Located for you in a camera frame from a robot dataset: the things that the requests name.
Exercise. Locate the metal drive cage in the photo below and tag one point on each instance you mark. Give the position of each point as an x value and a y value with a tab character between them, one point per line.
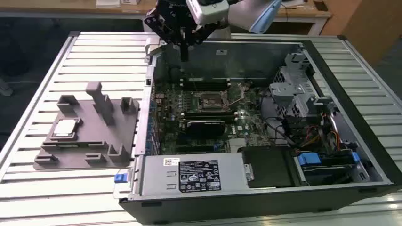
287	89

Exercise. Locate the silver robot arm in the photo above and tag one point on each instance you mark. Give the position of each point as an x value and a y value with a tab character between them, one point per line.
219	31

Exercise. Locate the black plastic shroud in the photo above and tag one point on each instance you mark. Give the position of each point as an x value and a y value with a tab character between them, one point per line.
269	167

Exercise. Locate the silver CPU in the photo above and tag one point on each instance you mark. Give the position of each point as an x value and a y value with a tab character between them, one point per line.
65	128

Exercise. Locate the blue case latch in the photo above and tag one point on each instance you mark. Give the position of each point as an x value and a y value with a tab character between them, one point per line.
120	177

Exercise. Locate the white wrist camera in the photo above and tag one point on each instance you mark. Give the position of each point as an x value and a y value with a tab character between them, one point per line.
209	11

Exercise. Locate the disk bay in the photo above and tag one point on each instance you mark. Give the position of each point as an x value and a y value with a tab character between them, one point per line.
329	174

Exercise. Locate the silver power supply unit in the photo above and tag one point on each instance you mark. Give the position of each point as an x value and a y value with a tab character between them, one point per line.
156	174

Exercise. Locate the green motherboard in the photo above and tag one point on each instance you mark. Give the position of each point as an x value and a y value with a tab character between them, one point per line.
251	113

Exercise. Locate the black expansion slot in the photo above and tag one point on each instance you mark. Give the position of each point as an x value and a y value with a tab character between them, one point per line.
193	148

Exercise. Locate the black RAM slot bank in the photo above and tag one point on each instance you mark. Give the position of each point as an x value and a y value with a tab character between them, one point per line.
207	115
207	83

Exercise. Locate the silver chipset heatsink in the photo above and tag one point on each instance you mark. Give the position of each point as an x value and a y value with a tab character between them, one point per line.
237	144

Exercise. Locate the white box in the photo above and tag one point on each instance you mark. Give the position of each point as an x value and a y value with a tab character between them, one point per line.
130	2
106	3

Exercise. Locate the CPU socket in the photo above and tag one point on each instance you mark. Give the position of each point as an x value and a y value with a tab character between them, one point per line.
209	99

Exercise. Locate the wooden cabinet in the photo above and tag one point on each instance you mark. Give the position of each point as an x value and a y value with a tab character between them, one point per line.
369	23

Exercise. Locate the wooden desk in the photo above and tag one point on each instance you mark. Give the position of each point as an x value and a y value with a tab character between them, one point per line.
62	9

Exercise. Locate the pale blue teach pendant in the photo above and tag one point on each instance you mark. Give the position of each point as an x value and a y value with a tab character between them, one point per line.
264	16

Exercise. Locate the black PC case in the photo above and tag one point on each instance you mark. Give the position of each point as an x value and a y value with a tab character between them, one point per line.
219	212

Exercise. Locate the blue disk carrier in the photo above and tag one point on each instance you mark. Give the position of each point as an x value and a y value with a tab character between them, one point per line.
308	159

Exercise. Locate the white chair foot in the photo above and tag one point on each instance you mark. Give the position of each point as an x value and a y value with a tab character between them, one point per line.
5	88

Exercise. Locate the grey parts rack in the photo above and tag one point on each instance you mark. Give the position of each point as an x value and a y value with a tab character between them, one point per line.
90	141

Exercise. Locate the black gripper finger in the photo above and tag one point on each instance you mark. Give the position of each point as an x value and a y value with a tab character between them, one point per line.
203	33
160	28

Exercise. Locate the black graphics card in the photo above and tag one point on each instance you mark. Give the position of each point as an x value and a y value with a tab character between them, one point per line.
205	129

